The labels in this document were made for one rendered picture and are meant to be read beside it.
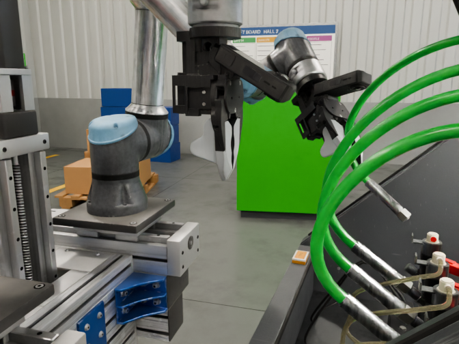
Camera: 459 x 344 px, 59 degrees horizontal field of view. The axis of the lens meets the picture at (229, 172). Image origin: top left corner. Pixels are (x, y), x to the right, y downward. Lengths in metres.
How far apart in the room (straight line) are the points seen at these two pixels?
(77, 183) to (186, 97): 4.19
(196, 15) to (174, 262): 0.60
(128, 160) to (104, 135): 0.08
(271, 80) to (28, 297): 0.48
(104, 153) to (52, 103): 8.10
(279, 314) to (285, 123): 3.22
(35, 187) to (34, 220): 0.07
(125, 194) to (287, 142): 3.02
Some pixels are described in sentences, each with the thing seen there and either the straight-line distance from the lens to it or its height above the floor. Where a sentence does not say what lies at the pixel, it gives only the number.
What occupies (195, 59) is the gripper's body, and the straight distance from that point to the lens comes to 0.59.
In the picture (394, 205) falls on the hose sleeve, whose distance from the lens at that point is 0.79.
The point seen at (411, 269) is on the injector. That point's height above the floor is 1.07.
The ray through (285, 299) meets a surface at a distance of 0.82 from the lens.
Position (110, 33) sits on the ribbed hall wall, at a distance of 8.37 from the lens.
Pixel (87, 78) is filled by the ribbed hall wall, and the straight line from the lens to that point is 8.59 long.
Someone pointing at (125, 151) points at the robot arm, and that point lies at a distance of 1.01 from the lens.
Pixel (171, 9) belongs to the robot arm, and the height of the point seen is 1.50.
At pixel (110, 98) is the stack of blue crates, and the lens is 7.26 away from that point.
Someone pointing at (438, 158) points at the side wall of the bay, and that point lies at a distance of 1.00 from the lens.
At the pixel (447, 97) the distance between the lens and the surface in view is 0.50.
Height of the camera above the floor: 1.36
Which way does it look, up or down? 13 degrees down
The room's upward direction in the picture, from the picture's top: straight up
